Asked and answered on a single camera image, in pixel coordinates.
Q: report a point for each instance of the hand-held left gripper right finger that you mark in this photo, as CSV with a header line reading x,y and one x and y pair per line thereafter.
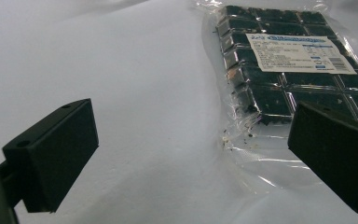
x,y
335,158

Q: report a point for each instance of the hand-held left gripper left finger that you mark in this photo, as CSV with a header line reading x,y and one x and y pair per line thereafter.
x,y
51,158

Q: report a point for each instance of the clear bag of dark blocks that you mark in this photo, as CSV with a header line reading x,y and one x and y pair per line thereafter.
x,y
279,87

